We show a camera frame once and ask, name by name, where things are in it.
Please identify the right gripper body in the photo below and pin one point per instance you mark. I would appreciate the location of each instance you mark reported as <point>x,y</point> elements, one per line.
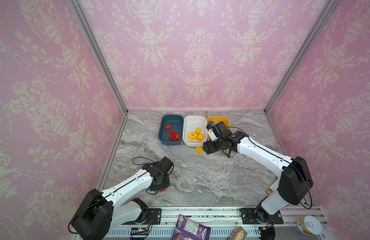
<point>209,146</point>

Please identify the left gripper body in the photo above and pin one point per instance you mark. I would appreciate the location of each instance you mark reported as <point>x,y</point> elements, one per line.
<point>165,184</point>

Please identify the yellow container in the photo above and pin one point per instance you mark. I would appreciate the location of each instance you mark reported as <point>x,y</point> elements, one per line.
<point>220,119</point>

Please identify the yellow tape roll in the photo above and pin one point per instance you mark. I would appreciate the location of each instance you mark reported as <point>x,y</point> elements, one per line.
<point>192,136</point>

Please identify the white container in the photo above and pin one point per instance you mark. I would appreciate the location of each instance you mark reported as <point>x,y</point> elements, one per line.
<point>191,124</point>

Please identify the dark teal container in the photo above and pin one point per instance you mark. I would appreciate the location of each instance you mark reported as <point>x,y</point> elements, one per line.
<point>177,122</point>

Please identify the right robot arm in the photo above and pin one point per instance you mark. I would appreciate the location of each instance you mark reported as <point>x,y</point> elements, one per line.
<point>295,180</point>

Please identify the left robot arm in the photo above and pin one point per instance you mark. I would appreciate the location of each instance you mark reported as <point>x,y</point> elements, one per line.
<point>101,211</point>

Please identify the purple snack bag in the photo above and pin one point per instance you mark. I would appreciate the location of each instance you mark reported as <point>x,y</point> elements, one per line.
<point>187,229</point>

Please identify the green snack bag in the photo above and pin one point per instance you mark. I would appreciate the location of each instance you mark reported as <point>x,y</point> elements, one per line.
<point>273,187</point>

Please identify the brown snack packet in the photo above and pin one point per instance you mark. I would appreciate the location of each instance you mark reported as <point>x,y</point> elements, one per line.
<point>239,234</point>

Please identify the white round can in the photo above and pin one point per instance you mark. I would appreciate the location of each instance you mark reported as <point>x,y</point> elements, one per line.
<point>309,226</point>

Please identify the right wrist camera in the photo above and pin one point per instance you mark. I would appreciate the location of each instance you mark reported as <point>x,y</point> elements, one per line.
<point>211,135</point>

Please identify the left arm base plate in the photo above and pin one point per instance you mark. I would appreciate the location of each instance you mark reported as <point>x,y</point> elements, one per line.
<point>153,216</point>

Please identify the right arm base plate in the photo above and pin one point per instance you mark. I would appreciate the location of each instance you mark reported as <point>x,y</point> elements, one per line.
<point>249,217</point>

